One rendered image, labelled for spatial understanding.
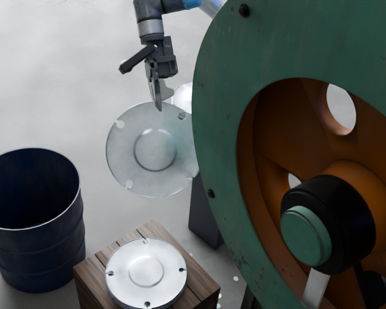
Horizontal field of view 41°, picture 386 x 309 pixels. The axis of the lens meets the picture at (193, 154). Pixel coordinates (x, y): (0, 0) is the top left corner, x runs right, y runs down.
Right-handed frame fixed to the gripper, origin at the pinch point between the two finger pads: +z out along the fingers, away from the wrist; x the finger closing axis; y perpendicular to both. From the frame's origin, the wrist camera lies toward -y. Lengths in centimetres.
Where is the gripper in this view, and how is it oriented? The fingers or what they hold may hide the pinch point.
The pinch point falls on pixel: (157, 107)
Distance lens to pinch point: 148.9
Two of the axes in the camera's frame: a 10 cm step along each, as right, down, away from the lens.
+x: -2.5, 0.0, 9.7
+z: 1.7, 9.9, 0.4
